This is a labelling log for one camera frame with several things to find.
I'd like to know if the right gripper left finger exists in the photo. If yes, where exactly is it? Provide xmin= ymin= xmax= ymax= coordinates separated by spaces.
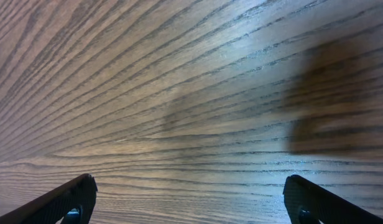
xmin=0 ymin=174 xmax=98 ymax=224

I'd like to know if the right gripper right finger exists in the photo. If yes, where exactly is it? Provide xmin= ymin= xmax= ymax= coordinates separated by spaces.
xmin=283 ymin=175 xmax=383 ymax=224

